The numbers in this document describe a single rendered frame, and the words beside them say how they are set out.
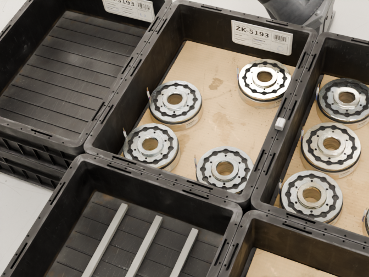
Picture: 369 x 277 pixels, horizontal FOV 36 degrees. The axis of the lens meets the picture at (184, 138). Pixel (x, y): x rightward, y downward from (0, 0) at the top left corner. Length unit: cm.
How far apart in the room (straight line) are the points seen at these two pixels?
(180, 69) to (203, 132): 17
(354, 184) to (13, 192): 69
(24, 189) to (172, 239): 40
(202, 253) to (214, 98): 33
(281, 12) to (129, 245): 63
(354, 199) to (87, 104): 55
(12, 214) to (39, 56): 34
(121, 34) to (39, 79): 20
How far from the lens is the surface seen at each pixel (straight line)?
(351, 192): 103
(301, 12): 130
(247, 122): 110
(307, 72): 105
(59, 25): 136
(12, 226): 122
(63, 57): 128
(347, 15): 150
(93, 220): 102
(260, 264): 95
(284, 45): 115
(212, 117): 111
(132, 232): 100
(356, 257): 88
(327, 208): 97
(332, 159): 102
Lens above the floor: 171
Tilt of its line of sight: 54 degrees down
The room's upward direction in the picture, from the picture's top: 9 degrees counter-clockwise
